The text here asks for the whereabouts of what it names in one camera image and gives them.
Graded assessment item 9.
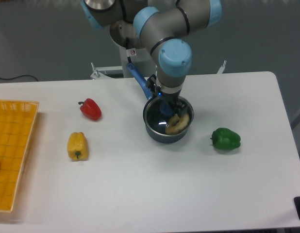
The green bell pepper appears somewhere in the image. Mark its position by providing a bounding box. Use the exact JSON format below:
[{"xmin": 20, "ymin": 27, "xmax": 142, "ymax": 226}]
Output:
[{"xmin": 210, "ymin": 128, "xmax": 241, "ymax": 150}]

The metal table clamp bracket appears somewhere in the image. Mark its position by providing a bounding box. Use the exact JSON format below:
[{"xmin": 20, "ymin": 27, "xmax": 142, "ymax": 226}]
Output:
[{"xmin": 90, "ymin": 62, "xmax": 124, "ymax": 80}]

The dark blue saucepan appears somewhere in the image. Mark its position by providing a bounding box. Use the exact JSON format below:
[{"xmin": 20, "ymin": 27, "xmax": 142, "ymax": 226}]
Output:
[{"xmin": 127, "ymin": 63, "xmax": 194, "ymax": 144}]

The glass lid blue knob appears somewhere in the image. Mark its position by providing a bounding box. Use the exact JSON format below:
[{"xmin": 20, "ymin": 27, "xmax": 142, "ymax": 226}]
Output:
[{"xmin": 143, "ymin": 96, "xmax": 195, "ymax": 136}]

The red bell pepper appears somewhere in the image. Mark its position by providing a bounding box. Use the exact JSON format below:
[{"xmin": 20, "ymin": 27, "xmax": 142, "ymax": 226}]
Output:
[{"xmin": 78, "ymin": 98, "xmax": 102, "ymax": 121}]

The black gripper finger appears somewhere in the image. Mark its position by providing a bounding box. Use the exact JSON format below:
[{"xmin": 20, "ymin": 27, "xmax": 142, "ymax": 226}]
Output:
[
  {"xmin": 171, "ymin": 100, "xmax": 186, "ymax": 117},
  {"xmin": 146, "ymin": 74, "xmax": 160, "ymax": 97}
]

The black cable on floor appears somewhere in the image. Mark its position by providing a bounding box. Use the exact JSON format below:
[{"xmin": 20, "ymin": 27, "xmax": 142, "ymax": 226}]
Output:
[{"xmin": 0, "ymin": 75, "xmax": 39, "ymax": 82}]

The right metal clamp bracket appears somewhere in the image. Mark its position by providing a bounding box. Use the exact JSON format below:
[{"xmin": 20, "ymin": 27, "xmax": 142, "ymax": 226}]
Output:
[{"xmin": 217, "ymin": 60, "xmax": 227, "ymax": 74}]

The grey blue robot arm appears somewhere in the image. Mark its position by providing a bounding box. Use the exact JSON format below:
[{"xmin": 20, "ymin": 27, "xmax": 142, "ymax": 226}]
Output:
[{"xmin": 81, "ymin": 0, "xmax": 222, "ymax": 117}]

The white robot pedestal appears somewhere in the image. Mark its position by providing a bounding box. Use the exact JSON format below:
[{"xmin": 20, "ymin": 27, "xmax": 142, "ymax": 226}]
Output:
[{"xmin": 109, "ymin": 12, "xmax": 163, "ymax": 78}]

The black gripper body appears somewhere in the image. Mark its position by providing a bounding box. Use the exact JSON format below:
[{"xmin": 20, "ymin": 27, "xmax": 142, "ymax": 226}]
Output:
[{"xmin": 157, "ymin": 85, "xmax": 182, "ymax": 107}]

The yellow woven basket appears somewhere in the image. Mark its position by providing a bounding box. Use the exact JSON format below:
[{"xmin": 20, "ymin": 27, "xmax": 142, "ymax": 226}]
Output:
[{"xmin": 0, "ymin": 100, "xmax": 39, "ymax": 213}]

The yellow bell pepper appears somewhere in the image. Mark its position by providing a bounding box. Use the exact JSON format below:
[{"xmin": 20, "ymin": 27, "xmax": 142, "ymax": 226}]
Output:
[{"xmin": 67, "ymin": 132, "xmax": 89, "ymax": 161}]

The beige bagel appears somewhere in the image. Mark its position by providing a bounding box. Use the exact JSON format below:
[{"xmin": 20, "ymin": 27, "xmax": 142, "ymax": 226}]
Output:
[{"xmin": 165, "ymin": 113, "xmax": 190, "ymax": 135}]

